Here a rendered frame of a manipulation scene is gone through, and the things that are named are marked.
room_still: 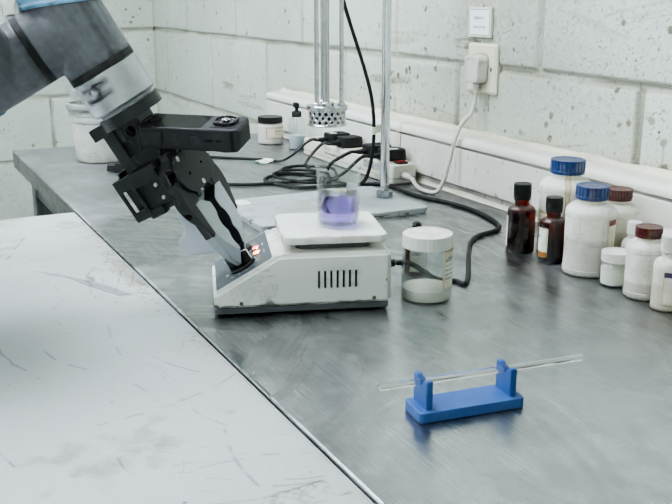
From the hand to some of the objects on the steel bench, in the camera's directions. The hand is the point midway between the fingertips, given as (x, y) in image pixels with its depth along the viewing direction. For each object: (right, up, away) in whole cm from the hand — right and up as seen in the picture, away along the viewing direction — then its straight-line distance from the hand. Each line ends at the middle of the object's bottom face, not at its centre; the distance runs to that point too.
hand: (241, 250), depth 104 cm
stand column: (+19, +9, +55) cm, 59 cm away
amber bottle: (+40, -1, +20) cm, 45 cm away
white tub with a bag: (-40, +20, +97) cm, 106 cm away
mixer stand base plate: (+8, +7, +50) cm, 51 cm away
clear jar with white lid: (+21, -6, +5) cm, 23 cm away
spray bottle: (+2, +24, +110) cm, 113 cm away
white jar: (-5, +26, +119) cm, 122 cm away
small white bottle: (+48, -7, +2) cm, 49 cm away
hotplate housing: (+7, -6, +6) cm, 11 cm away
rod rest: (+22, -14, -24) cm, 35 cm away
